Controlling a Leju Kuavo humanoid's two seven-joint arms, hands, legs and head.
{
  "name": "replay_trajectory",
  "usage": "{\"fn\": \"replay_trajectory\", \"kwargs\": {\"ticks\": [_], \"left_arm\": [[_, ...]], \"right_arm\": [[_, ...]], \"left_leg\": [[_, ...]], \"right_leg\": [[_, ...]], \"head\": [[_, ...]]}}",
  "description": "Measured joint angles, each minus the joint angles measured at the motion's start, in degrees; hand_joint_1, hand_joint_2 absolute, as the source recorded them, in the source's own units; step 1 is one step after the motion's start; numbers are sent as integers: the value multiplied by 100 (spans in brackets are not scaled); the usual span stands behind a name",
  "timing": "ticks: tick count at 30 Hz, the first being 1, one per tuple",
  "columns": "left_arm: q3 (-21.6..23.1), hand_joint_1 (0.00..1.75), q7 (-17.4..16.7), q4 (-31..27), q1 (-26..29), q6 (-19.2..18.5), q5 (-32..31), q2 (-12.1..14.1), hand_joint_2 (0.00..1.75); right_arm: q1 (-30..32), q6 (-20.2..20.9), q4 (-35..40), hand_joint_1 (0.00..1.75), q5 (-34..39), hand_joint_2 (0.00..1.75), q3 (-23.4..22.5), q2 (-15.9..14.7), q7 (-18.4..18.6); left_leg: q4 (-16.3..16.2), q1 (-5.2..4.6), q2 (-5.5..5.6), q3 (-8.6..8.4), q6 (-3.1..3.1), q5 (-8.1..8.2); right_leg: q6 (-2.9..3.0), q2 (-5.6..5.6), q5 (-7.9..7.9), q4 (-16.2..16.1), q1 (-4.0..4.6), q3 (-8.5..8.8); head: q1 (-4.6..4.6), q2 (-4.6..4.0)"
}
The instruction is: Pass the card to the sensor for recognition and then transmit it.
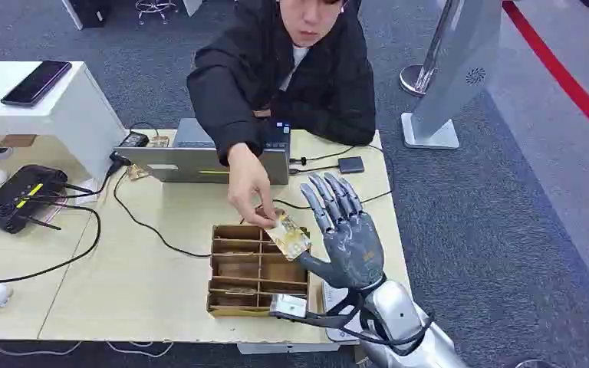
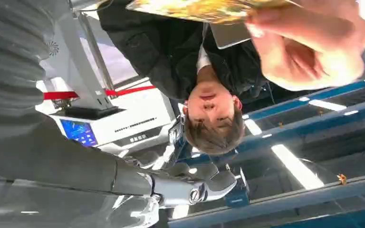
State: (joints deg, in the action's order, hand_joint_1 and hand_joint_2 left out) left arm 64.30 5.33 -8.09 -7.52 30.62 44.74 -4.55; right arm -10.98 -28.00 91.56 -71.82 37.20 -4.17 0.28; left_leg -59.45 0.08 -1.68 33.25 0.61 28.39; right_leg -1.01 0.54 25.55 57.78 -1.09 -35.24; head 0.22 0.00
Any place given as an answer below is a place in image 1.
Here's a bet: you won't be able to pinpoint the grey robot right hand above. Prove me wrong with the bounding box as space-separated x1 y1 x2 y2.
294 172 386 291

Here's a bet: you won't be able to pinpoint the chrome chair base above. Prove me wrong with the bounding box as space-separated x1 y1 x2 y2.
134 0 179 26

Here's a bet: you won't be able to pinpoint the black smartphone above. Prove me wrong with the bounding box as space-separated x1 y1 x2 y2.
0 60 74 108

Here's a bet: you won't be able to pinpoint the grey laptop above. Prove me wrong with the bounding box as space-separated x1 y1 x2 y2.
113 118 292 186

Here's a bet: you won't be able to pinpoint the wooden card box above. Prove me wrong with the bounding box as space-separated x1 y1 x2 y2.
206 225 311 320

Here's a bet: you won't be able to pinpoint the person's right hand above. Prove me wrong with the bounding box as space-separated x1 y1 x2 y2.
226 143 278 229

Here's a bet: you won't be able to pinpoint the metal stanchion post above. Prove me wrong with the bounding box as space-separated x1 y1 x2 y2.
399 0 453 98

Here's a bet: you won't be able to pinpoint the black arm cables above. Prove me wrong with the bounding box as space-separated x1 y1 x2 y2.
270 288 436 353

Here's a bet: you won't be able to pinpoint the white flat pad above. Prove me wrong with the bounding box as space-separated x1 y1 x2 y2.
321 281 366 344

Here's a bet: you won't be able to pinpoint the silver kiosk stand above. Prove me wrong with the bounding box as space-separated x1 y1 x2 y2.
401 0 504 151

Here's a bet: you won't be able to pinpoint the black power adapter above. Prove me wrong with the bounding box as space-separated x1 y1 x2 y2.
118 132 150 150

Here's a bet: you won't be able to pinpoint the white cable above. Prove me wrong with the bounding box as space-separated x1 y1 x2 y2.
0 340 175 360

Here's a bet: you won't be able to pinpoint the white paper slip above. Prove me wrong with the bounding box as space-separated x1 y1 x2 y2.
74 177 101 207

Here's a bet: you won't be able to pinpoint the printed card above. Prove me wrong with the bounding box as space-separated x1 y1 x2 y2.
264 210 312 262

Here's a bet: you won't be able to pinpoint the dark grey usb hub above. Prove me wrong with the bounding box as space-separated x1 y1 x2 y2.
289 156 366 176

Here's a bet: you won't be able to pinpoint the thick black power cable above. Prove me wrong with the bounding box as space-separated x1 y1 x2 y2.
0 202 102 287

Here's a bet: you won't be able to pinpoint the white under-desk bracket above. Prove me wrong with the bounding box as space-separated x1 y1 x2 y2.
237 343 342 356

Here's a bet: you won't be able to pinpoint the white desk riser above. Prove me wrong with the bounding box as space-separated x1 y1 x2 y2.
0 61 128 184

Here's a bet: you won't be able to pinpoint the person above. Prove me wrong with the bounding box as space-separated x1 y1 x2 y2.
186 0 377 168

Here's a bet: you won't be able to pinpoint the black router with antennas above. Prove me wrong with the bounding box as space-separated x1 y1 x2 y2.
0 164 97 235

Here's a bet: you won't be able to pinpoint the brown cardboard piece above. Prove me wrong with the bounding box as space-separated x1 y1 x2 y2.
0 134 38 149

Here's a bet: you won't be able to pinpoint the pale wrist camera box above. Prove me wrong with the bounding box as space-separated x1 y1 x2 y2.
270 294 309 320

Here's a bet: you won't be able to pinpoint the black cabinet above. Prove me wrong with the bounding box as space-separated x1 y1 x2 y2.
61 0 113 31

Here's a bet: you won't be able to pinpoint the thin black laptop cable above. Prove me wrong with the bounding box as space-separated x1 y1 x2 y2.
106 144 395 259

